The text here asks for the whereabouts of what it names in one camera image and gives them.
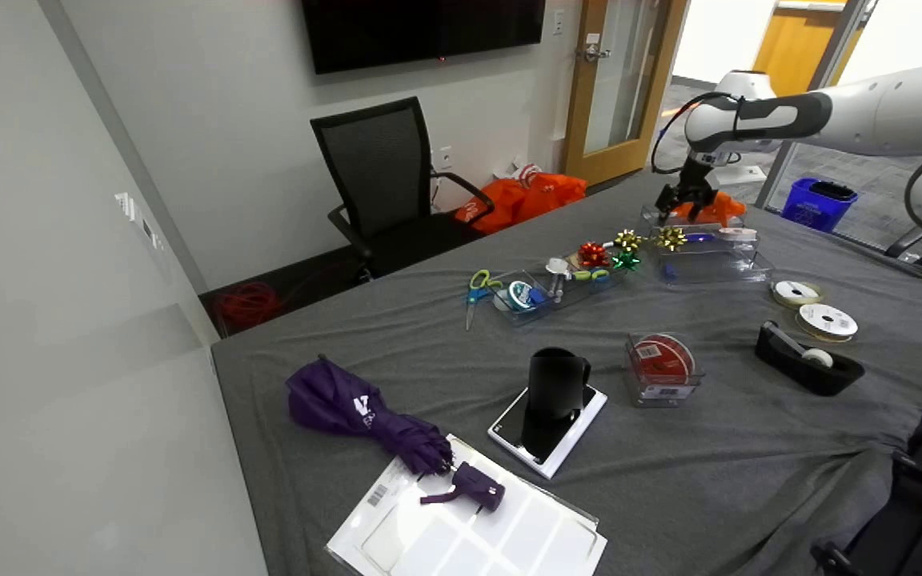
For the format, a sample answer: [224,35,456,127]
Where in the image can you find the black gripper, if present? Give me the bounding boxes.
[657,157,715,225]

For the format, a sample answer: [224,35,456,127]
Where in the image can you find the yellow gold gift bow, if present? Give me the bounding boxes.
[657,225,687,253]

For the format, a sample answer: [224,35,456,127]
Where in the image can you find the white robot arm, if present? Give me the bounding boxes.
[657,67,922,228]

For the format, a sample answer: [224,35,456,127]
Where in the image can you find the clear right plastic tray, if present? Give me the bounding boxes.
[646,219,767,285]

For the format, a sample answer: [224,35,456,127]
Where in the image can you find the gold bow beside left tray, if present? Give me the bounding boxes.
[615,228,643,253]

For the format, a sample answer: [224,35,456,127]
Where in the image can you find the red gift bow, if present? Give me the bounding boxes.
[576,241,612,268]

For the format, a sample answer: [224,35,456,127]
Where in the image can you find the blue recycling bin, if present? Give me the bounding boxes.
[782,179,855,232]

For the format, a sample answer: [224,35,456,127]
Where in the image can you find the white silver bow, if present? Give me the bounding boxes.
[543,255,573,305]

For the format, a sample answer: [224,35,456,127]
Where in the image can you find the white ribbon spool far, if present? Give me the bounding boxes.
[770,279,818,308]

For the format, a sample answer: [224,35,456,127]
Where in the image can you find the white ribbon spool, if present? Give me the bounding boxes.
[796,300,859,339]
[770,279,818,308]

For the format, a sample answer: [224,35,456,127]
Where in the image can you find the wooden glass door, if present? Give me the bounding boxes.
[560,0,687,185]

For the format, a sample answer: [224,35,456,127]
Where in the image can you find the red ribbon spool in case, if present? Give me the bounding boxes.
[628,332,699,408]

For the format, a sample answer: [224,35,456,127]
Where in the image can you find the orange bag on floor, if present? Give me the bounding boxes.
[455,172,586,234]

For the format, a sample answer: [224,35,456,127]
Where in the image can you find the white ribbon spool near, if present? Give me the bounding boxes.
[796,300,859,339]

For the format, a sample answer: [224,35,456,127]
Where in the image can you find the blue tape roll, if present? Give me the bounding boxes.
[504,281,550,313]

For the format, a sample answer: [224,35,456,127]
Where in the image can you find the grey table cloth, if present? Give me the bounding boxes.
[213,177,922,576]

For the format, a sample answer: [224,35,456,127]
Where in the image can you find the black tape dispenser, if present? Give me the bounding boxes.
[755,324,863,396]

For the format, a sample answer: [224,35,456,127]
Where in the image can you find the black mug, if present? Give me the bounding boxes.
[527,345,588,421]

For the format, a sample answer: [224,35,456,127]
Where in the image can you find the white box with black tablet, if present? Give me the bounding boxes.
[486,387,608,481]

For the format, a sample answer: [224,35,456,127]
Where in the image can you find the black mesh office chair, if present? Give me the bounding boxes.
[311,95,497,279]

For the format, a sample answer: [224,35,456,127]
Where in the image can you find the white label sheet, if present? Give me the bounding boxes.
[326,437,608,576]

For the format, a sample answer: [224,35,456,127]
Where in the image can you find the purple folded umbrella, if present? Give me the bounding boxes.
[288,355,504,511]

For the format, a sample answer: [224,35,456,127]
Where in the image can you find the green handled scissors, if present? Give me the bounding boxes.
[465,268,498,320]

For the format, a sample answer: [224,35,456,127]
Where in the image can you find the wall mounted black television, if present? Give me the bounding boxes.
[299,0,543,74]

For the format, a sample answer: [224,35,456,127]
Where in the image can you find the red cable coil on floor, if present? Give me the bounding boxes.
[213,281,288,335]

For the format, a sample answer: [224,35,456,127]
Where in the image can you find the white wall outlet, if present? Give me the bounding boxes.
[114,193,138,225]

